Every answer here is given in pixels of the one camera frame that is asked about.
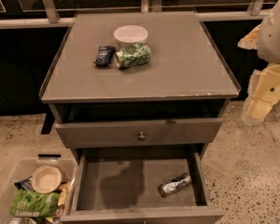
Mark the clear plastic storage bin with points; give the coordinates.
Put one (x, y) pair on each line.
(24, 169)

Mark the silver redbull can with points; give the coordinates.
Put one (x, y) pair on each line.
(175, 185)

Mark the round brass drawer knob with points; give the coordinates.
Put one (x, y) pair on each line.
(141, 136)

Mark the dark blue snack packet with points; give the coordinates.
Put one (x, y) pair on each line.
(105, 55)

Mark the grey open middle drawer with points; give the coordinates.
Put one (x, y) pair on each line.
(120, 186)

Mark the green chip bag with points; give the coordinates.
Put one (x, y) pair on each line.
(27, 203)

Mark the metal window railing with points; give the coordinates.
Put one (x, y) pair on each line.
(41, 13)

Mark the blue snack bag in bin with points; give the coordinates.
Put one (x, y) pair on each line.
(25, 184)

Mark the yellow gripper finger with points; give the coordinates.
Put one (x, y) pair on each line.
(263, 94)
(250, 41)

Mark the grey closed upper drawer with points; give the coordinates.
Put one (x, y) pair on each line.
(125, 133)

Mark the white round bowl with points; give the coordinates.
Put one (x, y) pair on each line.
(131, 34)

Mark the grey drawer cabinet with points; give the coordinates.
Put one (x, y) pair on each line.
(185, 78)

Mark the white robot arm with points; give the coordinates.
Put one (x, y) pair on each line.
(269, 36)

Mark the crushed green soda can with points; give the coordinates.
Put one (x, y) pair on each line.
(133, 55)

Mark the beige paper bowl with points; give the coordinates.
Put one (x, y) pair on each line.
(46, 179)

